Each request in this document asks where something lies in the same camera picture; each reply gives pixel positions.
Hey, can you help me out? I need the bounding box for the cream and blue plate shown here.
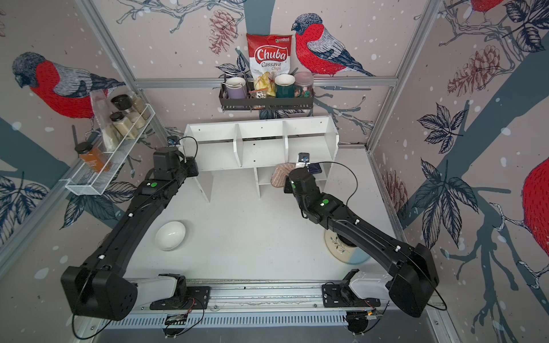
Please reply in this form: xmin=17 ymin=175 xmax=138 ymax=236
xmin=324 ymin=230 xmax=370 ymax=265

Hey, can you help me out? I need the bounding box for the white wire wall rack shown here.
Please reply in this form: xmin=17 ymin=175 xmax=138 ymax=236
xmin=64 ymin=104 xmax=156 ymax=196

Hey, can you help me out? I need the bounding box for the black lid spice jar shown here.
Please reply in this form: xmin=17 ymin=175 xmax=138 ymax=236
xmin=111 ymin=94 xmax=146 ymax=129
xmin=110 ymin=111 xmax=139 ymax=140

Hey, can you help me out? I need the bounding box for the white ceramic bowl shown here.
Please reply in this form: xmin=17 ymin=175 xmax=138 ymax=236
xmin=154 ymin=221 xmax=187 ymax=251

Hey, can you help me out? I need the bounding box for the red Chuba chips bag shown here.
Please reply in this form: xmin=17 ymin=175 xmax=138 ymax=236
xmin=247 ymin=34 xmax=293 ymax=80

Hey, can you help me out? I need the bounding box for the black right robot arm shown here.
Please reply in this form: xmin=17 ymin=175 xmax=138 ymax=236
xmin=289 ymin=168 xmax=439 ymax=317

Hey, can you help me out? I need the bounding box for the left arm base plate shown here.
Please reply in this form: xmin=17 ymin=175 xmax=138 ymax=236
xmin=150 ymin=286 xmax=211 ymax=311

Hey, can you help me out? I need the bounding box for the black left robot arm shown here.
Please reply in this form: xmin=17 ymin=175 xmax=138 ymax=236
xmin=61 ymin=147 xmax=199 ymax=321

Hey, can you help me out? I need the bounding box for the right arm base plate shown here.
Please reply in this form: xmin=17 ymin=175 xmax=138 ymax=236
xmin=321 ymin=282 xmax=381 ymax=308

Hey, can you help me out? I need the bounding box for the green mug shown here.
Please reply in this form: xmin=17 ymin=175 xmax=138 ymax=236
xmin=274 ymin=74 xmax=295 ymax=99

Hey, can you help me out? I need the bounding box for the clear plastic bag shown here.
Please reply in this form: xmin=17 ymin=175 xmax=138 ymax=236
xmin=90 ymin=90 xmax=120 ymax=152

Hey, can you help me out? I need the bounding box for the lavender mug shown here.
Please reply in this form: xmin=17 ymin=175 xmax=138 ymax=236
xmin=224 ymin=77 xmax=248 ymax=99

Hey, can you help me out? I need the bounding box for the orange spice jar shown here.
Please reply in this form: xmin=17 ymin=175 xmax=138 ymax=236
xmin=74 ymin=141 xmax=111 ymax=173

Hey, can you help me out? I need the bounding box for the pink lidded jar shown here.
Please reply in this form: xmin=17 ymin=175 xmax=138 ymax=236
xmin=294 ymin=71 xmax=314 ymax=98

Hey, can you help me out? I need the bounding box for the beige striped knitted cloth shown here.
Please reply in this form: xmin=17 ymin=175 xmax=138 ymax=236
xmin=270 ymin=163 xmax=295 ymax=188

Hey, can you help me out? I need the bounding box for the white wooden bookshelf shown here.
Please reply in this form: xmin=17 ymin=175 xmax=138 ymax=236
xmin=180 ymin=117 xmax=340 ymax=202

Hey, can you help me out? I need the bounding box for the black wall shelf basket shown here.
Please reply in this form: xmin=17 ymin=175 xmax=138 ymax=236
xmin=219 ymin=85 xmax=315 ymax=111

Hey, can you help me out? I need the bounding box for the dark blue book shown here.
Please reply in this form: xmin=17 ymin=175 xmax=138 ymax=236
xmin=307 ymin=163 xmax=323 ymax=174

